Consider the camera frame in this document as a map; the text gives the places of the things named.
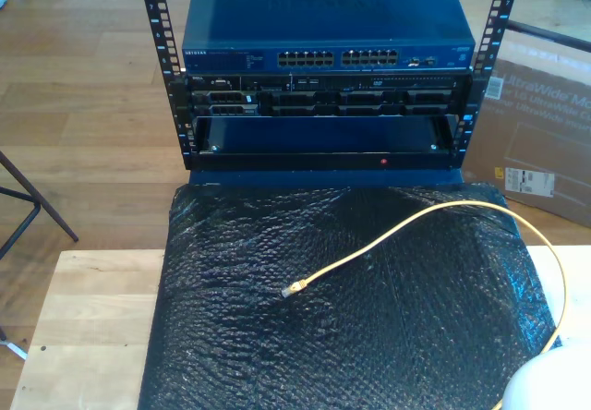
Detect yellow network cable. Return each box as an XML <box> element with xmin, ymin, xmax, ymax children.
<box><xmin>280</xmin><ymin>200</ymin><xmax>567</xmax><ymax>410</ymax></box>

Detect black rack shelf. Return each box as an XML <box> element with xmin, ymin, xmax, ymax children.
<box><xmin>183</xmin><ymin>114</ymin><xmax>465</xmax><ymax>172</ymax></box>

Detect black rack server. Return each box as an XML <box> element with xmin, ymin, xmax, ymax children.
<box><xmin>184</xmin><ymin>72</ymin><xmax>473</xmax><ymax>118</ymax></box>

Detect black bubble-wrap mat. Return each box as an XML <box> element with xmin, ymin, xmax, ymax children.
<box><xmin>137</xmin><ymin>183</ymin><xmax>564</xmax><ymax>410</ymax></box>

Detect brown cardboard monitor box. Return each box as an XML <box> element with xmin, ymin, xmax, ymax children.
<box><xmin>463</xmin><ymin>29</ymin><xmax>591</xmax><ymax>229</ymax></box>

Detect white flat strip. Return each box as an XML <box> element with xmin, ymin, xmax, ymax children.
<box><xmin>0</xmin><ymin>338</ymin><xmax>29</xmax><ymax>362</ymax></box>

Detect blue rack base plate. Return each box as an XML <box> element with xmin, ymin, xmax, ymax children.
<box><xmin>187</xmin><ymin>169</ymin><xmax>465</xmax><ymax>188</ymax></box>

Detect blue network switch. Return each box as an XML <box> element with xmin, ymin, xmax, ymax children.
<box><xmin>181</xmin><ymin>0</ymin><xmax>476</xmax><ymax>77</ymax></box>

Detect black perforated rack post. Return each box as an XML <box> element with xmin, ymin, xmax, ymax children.
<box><xmin>136</xmin><ymin>0</ymin><xmax>194</xmax><ymax>171</ymax></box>
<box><xmin>453</xmin><ymin>0</ymin><xmax>525</xmax><ymax>158</ymax></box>

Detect black metal stool frame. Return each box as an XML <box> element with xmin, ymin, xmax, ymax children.
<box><xmin>0</xmin><ymin>150</ymin><xmax>80</xmax><ymax>263</ymax></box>

